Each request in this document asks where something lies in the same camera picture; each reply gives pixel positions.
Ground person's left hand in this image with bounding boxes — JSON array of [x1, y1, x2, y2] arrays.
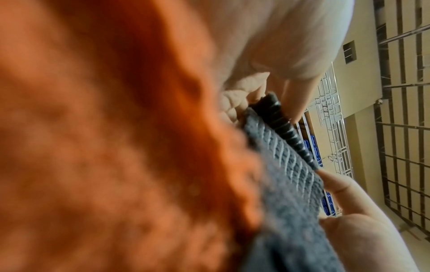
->
[[191, 0, 356, 126]]

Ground person's right hand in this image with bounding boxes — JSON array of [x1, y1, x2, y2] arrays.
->
[[314, 168, 422, 272]]

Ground black striped strap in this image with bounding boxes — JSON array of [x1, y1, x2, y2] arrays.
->
[[238, 92, 347, 272]]

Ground tiered bleacher seats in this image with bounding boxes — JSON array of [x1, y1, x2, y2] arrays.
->
[[295, 108, 338, 218]]

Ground metal truss column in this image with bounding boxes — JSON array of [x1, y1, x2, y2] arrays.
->
[[312, 63, 355, 179]]

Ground dark wall vent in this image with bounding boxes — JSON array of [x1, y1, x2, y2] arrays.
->
[[341, 40, 358, 65]]

